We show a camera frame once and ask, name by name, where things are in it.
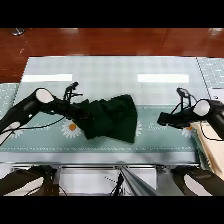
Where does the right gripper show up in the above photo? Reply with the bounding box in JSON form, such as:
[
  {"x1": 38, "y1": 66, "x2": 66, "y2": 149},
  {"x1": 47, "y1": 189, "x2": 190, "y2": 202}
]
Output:
[{"x1": 156, "y1": 111, "x2": 194, "y2": 130}]

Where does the dark green garment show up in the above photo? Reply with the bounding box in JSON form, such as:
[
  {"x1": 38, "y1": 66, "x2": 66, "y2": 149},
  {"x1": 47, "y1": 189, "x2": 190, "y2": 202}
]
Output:
[{"x1": 79, "y1": 94, "x2": 139, "y2": 145}]

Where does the cream garment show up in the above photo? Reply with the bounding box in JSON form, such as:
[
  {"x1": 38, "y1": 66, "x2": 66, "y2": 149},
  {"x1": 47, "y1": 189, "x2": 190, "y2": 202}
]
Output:
[{"x1": 191, "y1": 121, "x2": 224, "y2": 182}]

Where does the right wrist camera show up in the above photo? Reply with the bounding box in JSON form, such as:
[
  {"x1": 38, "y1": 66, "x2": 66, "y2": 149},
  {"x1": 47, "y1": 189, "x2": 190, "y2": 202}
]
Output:
[{"x1": 175, "y1": 86, "x2": 198, "y2": 112}]

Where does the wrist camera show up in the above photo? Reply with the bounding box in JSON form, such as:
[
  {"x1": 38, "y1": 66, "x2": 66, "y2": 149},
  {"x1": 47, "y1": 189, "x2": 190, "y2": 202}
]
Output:
[
  {"x1": 62, "y1": 81, "x2": 84, "y2": 103},
  {"x1": 175, "y1": 86, "x2": 198, "y2": 112}
]

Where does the black cable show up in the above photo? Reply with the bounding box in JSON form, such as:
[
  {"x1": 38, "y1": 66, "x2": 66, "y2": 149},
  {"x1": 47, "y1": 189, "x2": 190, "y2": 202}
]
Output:
[
  {"x1": 105, "y1": 172, "x2": 126, "y2": 197},
  {"x1": 198, "y1": 120, "x2": 224, "y2": 142},
  {"x1": 0, "y1": 115, "x2": 67, "y2": 147}
]

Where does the silver frame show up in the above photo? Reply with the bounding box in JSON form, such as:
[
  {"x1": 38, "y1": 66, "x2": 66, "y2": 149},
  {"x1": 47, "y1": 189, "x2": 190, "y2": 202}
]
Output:
[{"x1": 0, "y1": 161, "x2": 224, "y2": 197}]

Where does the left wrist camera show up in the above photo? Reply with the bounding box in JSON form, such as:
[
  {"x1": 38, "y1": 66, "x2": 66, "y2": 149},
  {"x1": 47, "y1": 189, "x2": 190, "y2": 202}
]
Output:
[{"x1": 62, "y1": 81, "x2": 84, "y2": 103}]

